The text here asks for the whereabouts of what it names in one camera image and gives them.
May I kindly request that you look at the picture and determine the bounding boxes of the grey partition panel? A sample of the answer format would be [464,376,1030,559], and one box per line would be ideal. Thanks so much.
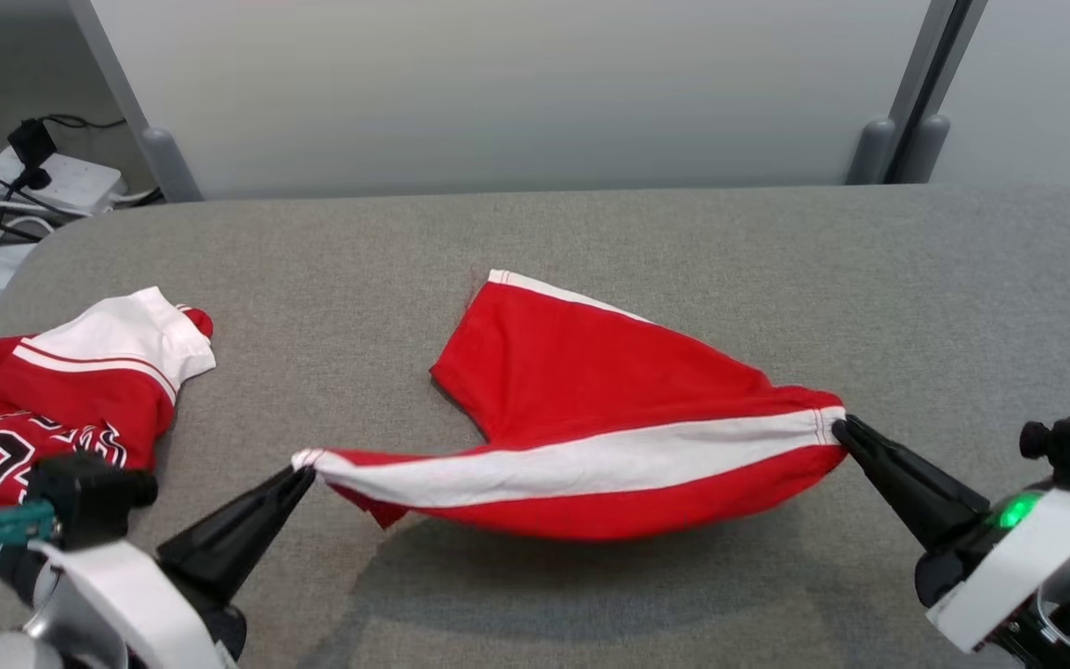
[897,0,1070,201]
[66,0,963,203]

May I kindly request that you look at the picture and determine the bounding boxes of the black plug adapter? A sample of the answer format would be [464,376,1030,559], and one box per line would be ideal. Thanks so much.
[7,118,58,191]

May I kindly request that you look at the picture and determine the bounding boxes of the red shorts with white stripe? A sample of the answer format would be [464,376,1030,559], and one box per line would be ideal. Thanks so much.
[291,269,847,542]

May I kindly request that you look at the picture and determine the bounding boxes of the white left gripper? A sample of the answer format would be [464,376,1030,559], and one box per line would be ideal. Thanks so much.
[0,467,318,669]

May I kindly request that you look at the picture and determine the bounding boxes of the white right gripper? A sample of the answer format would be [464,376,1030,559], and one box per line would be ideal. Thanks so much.
[834,415,1070,653]

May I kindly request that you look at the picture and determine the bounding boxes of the red jersey with white sleeves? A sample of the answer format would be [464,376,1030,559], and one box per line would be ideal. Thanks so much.
[0,286,217,515]

